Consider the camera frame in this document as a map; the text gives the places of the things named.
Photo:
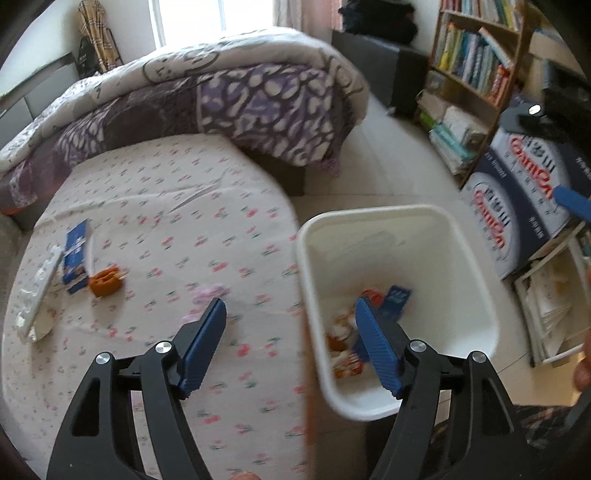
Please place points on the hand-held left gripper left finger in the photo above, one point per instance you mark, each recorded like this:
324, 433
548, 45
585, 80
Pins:
203, 346

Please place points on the red and white snack bag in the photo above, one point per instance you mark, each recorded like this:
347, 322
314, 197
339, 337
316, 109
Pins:
348, 364

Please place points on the small blue box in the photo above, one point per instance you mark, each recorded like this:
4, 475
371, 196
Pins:
76, 256

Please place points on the white plastic waste bin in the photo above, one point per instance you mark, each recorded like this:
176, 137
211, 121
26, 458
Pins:
415, 249

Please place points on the person's left hand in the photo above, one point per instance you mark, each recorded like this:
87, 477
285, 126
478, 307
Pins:
244, 476

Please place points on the orange snack piece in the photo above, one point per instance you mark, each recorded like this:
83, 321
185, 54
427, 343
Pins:
106, 281

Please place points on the wooden bookshelf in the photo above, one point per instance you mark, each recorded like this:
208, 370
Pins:
519, 60

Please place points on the beige plaid coat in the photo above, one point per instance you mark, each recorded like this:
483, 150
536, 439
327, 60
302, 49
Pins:
97, 27

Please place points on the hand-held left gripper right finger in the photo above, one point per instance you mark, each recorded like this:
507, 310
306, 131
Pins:
378, 346

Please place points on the white metal rack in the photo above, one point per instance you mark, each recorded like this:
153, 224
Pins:
549, 304

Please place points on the purple patterned wrapper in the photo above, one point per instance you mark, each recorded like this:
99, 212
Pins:
207, 294

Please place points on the bed with purple sheet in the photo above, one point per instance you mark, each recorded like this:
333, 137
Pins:
258, 106

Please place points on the person's patterned trousers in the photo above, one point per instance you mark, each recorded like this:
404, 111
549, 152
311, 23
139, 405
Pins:
549, 424

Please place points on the cherry print tablecloth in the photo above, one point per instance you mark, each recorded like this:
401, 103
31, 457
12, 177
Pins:
152, 221

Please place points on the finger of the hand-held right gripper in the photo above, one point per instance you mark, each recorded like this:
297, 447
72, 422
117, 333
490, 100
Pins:
572, 198
531, 121

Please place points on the blue and white cardboard box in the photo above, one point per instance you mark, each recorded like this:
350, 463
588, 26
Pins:
535, 166
508, 217

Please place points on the person's right hand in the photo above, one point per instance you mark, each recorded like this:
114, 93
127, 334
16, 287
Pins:
584, 369

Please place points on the white crumpled plastic tray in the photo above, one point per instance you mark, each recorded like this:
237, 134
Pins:
37, 295

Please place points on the rows of shelved books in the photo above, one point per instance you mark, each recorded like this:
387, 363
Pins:
471, 55

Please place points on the stack of packets and books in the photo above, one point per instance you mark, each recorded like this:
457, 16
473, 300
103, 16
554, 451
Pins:
450, 134

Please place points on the window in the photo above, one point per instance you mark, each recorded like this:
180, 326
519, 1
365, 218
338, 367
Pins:
194, 18

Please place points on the black storage bench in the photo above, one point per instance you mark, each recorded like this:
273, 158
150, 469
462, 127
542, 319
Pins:
378, 69

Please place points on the white curtain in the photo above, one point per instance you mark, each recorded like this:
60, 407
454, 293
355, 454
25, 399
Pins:
300, 11

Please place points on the black hanging bag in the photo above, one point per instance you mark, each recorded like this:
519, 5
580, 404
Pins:
86, 57

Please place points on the pile of black clothes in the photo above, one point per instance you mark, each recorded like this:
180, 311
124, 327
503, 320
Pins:
378, 21

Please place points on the dark headboard with grey pads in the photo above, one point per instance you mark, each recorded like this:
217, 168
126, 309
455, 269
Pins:
27, 97

